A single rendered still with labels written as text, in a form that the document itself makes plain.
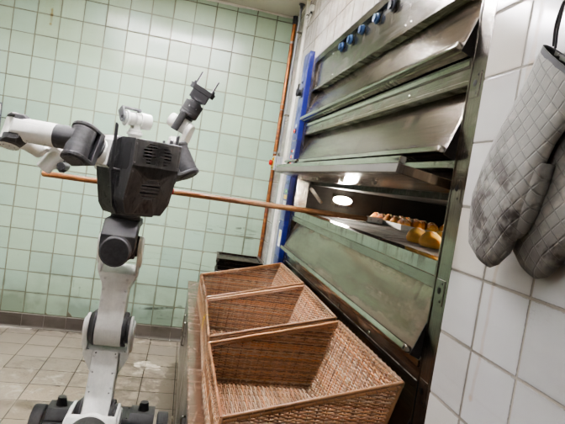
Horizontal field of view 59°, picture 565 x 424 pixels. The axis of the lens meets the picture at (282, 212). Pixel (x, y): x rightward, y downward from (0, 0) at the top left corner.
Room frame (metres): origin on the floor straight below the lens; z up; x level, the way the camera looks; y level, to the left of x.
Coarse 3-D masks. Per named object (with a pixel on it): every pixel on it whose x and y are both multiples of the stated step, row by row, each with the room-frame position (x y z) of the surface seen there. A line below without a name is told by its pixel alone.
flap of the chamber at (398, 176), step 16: (304, 176) 2.58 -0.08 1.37; (320, 176) 2.22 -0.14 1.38; (336, 176) 1.94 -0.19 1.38; (352, 176) 1.73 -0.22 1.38; (368, 176) 1.56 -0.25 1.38; (384, 176) 1.42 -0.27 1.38; (400, 176) 1.31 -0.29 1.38; (416, 176) 1.26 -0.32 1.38; (432, 176) 1.27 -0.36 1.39; (448, 192) 1.34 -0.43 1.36
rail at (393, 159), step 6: (384, 156) 1.36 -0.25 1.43; (390, 156) 1.31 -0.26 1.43; (396, 156) 1.28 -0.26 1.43; (402, 156) 1.25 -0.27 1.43; (300, 162) 2.37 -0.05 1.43; (306, 162) 2.25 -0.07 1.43; (312, 162) 2.14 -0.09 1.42; (318, 162) 2.04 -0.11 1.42; (324, 162) 1.95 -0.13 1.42; (330, 162) 1.86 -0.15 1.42; (336, 162) 1.78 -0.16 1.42; (342, 162) 1.71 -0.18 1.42; (348, 162) 1.65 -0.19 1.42; (354, 162) 1.59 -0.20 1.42; (360, 162) 1.53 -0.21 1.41; (366, 162) 1.48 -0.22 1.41; (372, 162) 1.43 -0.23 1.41; (378, 162) 1.39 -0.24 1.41; (384, 162) 1.34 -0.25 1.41; (390, 162) 1.31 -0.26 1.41; (396, 162) 1.27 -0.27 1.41; (402, 162) 1.26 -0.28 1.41
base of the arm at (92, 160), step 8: (80, 120) 1.86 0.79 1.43; (96, 128) 1.89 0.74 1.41; (96, 136) 1.92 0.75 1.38; (104, 136) 1.93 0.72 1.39; (96, 144) 1.90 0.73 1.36; (64, 152) 1.80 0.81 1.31; (72, 152) 1.80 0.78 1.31; (96, 152) 1.88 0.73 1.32; (64, 160) 1.84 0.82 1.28; (72, 160) 1.83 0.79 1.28; (80, 160) 1.82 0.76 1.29; (88, 160) 1.85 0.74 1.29; (96, 160) 1.88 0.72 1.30
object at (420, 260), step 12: (300, 216) 2.82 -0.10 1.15; (312, 216) 2.57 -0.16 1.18; (324, 228) 2.33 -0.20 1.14; (336, 228) 2.14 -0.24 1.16; (348, 228) 2.01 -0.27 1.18; (360, 240) 1.84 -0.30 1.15; (372, 240) 1.72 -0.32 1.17; (384, 240) 1.69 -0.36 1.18; (384, 252) 1.61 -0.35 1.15; (396, 252) 1.52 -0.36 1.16; (408, 252) 1.44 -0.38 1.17; (420, 252) 1.43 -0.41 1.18; (408, 264) 1.43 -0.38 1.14; (420, 264) 1.36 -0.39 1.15; (432, 264) 1.30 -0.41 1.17
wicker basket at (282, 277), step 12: (276, 264) 2.97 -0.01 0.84; (204, 276) 2.89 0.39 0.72; (216, 276) 2.90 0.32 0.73; (228, 276) 2.91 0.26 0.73; (240, 276) 2.93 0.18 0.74; (252, 276) 2.95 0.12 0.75; (264, 276) 2.96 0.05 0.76; (276, 276) 2.95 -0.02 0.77; (288, 276) 2.71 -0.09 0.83; (204, 288) 2.52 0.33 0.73; (216, 288) 2.90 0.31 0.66; (228, 288) 2.92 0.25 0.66; (240, 288) 2.93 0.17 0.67; (252, 288) 2.95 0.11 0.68; (264, 288) 2.41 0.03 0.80; (276, 288) 2.42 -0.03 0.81; (288, 300) 2.44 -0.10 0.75
